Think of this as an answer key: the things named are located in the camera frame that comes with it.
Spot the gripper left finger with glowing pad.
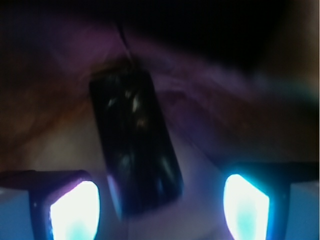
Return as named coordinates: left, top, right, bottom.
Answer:
left=0, top=170, right=100, bottom=240

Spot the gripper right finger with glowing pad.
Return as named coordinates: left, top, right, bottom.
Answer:
left=223, top=162, right=320, bottom=240

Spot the black box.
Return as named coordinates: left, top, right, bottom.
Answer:
left=89, top=69, right=184, bottom=219

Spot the brown paper bag bowl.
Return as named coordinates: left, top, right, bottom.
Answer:
left=0, top=12, right=320, bottom=171

